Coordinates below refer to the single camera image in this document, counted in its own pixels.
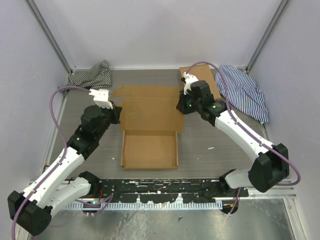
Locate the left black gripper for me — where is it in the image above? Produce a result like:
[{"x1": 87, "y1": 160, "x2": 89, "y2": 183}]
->
[{"x1": 95, "y1": 100, "x2": 123, "y2": 139}]

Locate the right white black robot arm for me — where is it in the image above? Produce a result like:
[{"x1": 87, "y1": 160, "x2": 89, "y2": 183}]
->
[{"x1": 176, "y1": 90, "x2": 290, "y2": 198}]

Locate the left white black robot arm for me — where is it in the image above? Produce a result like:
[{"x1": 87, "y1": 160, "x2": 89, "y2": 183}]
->
[{"x1": 7, "y1": 103, "x2": 122, "y2": 239}]

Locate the folded brown cardboard box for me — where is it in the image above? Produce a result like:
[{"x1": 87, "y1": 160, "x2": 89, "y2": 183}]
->
[{"x1": 188, "y1": 64, "x2": 222, "y2": 101}]

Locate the grey striped cloth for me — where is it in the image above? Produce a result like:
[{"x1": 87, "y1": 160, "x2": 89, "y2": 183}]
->
[{"x1": 57, "y1": 60, "x2": 113, "y2": 95}]

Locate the blue white striped cloth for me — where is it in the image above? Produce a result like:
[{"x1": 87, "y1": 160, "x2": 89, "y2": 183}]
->
[{"x1": 215, "y1": 65, "x2": 270, "y2": 125}]

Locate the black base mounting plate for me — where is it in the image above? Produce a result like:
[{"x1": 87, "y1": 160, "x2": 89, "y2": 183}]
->
[{"x1": 83, "y1": 178, "x2": 237, "y2": 204}]

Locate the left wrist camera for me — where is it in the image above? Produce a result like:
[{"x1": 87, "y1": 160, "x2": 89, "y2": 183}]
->
[{"x1": 89, "y1": 89, "x2": 113, "y2": 109}]

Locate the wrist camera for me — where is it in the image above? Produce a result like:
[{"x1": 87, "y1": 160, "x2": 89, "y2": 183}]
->
[
  {"x1": 180, "y1": 72, "x2": 212, "y2": 98},
  {"x1": 89, "y1": 89, "x2": 113, "y2": 109}
]

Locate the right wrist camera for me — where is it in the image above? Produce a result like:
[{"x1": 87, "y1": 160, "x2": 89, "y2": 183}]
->
[{"x1": 180, "y1": 72, "x2": 212, "y2": 98}]

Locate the perforated cable duct strip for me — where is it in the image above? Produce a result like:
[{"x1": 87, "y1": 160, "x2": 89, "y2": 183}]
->
[{"x1": 64, "y1": 201, "x2": 223, "y2": 211}]

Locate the aluminium rail frame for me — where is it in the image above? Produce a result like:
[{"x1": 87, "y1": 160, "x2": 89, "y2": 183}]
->
[{"x1": 24, "y1": 178, "x2": 298, "y2": 201}]

